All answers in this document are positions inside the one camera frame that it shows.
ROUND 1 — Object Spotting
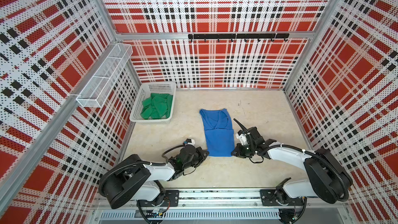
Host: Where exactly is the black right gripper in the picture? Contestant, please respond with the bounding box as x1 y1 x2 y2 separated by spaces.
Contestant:
231 142 256 158

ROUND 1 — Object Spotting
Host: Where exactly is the blue tank top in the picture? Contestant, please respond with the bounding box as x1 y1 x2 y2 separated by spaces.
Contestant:
199 108 235 157

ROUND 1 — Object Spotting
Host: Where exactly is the green tank top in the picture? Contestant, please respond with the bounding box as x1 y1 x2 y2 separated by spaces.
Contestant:
141 93 173 120

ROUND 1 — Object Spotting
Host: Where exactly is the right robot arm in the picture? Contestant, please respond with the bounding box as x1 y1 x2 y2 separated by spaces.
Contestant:
231 127 353 205

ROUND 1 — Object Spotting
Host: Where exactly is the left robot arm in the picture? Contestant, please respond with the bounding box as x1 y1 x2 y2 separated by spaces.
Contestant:
98 139 209 209

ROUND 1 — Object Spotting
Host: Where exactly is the white plastic laundry basket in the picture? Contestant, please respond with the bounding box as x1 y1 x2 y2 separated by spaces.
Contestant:
130 82 176 123

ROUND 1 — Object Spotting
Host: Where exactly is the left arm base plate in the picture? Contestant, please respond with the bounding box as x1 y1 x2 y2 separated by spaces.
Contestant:
138 190 180 208

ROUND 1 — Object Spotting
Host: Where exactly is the aluminium front rail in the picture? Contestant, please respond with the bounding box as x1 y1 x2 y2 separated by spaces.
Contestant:
91 187 349 209

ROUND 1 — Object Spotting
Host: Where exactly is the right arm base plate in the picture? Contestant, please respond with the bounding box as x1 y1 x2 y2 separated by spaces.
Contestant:
260 188 304 206

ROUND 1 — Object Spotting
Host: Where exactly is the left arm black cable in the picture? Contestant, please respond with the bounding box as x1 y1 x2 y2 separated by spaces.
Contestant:
98 142 197 224

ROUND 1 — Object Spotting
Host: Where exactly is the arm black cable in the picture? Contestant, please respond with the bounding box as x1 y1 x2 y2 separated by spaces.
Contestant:
98 142 197 224
233 118 349 224

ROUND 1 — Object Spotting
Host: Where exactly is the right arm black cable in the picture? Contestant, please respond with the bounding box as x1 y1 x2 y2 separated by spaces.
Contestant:
233 118 349 224

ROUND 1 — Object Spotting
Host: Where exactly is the white wire wall shelf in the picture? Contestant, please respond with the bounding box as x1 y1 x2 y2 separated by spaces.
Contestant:
77 43 132 108

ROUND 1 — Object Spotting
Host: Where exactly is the black wall hook rail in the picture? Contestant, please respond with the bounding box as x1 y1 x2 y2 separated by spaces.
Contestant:
188 33 290 40

